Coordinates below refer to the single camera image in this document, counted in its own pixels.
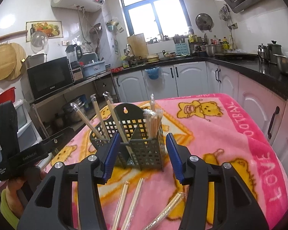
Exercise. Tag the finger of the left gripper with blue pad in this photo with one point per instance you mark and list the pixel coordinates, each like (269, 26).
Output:
(57, 141)

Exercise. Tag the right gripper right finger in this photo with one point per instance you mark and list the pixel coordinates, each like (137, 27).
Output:
(235, 207)

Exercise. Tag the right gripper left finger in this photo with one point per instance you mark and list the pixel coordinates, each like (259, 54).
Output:
(51, 205)

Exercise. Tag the green sleeve forearm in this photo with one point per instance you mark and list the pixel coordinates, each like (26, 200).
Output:
(6, 211)

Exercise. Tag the kitchen window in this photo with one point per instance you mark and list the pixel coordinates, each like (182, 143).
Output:
(154, 18)

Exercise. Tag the left hand red nails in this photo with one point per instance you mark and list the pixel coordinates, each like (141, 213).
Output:
(13, 185)

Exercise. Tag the stacked steel pots shelf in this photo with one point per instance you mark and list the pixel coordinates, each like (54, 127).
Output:
(70, 113)

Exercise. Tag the black microwave oven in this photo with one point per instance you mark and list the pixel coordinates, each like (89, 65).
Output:
(46, 78)

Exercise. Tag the dark green utensil basket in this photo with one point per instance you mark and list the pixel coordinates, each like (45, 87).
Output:
(142, 140)

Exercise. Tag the red plastic basin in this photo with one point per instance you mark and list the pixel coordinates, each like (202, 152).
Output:
(8, 95)

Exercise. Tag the blue plastic dish tub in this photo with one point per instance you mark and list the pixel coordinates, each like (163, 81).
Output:
(93, 68)

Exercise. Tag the pink cartoon blanket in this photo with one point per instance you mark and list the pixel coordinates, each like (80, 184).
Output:
(218, 130)

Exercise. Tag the blender with black base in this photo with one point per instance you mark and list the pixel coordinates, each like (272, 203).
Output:
(74, 54)

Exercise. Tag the round wooden boards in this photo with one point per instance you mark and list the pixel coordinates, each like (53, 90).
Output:
(11, 56)

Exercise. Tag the framed fruit picture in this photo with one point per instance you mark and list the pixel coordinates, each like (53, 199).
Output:
(53, 29)

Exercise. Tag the blue hanging basket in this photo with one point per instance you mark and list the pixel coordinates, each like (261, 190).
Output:
(153, 73)

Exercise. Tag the wooden cutting board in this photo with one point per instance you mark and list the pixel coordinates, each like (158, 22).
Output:
(139, 45)

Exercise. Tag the light blue utensil caddy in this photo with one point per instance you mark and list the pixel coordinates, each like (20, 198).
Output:
(182, 49)

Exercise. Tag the steel kettle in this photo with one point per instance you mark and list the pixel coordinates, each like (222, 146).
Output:
(262, 53)

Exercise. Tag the steel cooking pot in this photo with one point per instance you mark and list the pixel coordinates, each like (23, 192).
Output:
(212, 50)

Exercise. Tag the wall fan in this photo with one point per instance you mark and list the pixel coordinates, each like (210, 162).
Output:
(204, 22)

